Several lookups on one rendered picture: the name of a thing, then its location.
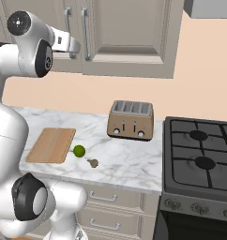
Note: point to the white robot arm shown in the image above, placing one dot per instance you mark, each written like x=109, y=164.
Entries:
x=12, y=137

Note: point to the wooden cutting board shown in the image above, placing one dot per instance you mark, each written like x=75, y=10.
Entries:
x=51, y=145

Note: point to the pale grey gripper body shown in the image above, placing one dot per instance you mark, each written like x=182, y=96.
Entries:
x=74, y=45

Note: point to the green lime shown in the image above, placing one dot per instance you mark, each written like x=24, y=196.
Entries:
x=79, y=151

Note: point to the beige garlic bulb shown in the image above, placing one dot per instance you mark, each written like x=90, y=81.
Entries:
x=93, y=163

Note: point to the black gas stove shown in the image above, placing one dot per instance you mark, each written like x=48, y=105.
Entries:
x=196, y=162

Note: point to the beige drawer front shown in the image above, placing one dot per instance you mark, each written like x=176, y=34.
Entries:
x=128, y=225
x=124, y=200

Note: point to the grey range hood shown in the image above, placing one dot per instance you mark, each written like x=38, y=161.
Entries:
x=212, y=7

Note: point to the bronze four-slot toaster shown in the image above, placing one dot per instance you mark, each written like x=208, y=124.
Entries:
x=131, y=123

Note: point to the beige cabinet door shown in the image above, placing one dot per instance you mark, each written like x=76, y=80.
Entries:
x=34, y=6
x=131, y=34

